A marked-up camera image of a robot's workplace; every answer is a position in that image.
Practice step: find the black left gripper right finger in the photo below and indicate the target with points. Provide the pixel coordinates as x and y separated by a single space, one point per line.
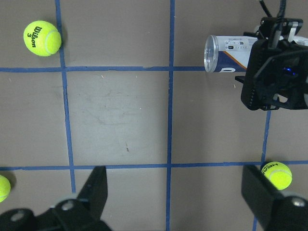
275 210

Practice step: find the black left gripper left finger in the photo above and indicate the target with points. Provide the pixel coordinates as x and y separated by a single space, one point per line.
80 214

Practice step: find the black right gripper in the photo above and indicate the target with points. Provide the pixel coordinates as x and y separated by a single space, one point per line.
277 72

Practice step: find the white tennis ball can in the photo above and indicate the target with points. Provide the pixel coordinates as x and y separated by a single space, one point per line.
233 54

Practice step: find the tennis ball table centre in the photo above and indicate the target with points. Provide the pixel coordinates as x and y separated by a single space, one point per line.
278 174

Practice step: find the tennis ball left far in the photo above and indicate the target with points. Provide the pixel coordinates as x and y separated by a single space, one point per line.
5 188

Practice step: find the tennis ball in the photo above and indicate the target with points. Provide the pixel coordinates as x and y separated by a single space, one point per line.
5 188
42 38

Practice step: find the tennis ball left front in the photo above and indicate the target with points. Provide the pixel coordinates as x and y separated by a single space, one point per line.
42 38

